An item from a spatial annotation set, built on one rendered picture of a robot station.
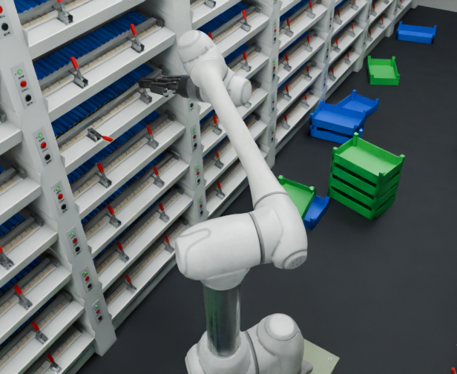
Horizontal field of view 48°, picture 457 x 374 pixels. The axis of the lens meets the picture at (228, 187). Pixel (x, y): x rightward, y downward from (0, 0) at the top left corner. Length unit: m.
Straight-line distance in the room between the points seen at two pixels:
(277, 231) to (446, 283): 1.49
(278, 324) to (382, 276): 0.93
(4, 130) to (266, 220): 0.75
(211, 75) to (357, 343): 1.34
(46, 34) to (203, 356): 1.04
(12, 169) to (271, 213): 0.79
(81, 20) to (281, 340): 1.14
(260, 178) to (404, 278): 1.35
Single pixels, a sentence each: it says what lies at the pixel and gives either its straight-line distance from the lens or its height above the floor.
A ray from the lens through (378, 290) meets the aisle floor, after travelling 2.50.
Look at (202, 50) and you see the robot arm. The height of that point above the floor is 1.27.
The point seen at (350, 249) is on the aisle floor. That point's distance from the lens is 2.64.
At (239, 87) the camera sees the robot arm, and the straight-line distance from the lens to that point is 1.58.
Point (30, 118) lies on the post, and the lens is 1.53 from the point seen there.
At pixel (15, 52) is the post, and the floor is 1.34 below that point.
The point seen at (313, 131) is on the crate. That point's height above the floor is 0.04.
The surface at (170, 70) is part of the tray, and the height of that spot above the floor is 0.98.
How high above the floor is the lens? 1.91
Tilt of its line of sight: 41 degrees down
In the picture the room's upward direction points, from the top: 2 degrees counter-clockwise
